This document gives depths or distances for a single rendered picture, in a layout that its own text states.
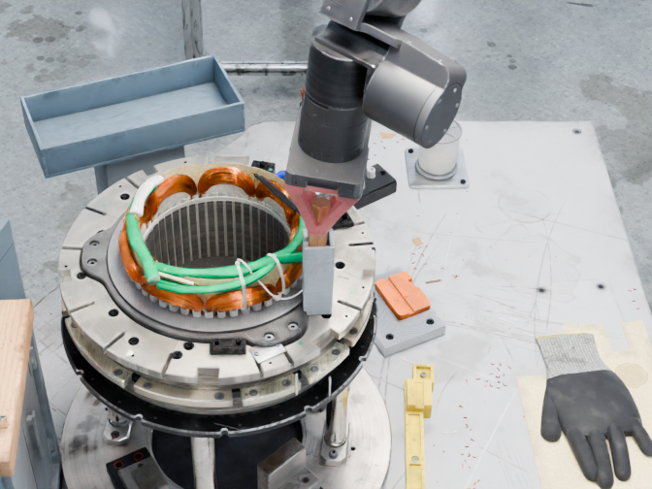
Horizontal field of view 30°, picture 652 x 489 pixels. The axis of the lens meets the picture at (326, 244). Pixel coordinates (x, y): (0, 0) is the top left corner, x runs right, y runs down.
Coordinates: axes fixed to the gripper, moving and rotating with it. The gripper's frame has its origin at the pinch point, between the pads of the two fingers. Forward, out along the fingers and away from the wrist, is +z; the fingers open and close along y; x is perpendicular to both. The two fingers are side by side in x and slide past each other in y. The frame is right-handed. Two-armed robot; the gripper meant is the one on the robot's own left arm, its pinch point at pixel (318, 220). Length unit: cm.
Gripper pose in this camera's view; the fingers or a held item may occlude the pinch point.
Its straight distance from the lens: 110.9
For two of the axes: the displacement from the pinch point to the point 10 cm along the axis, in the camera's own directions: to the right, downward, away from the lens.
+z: -1.2, 7.3, 6.7
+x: -9.9, -1.7, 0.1
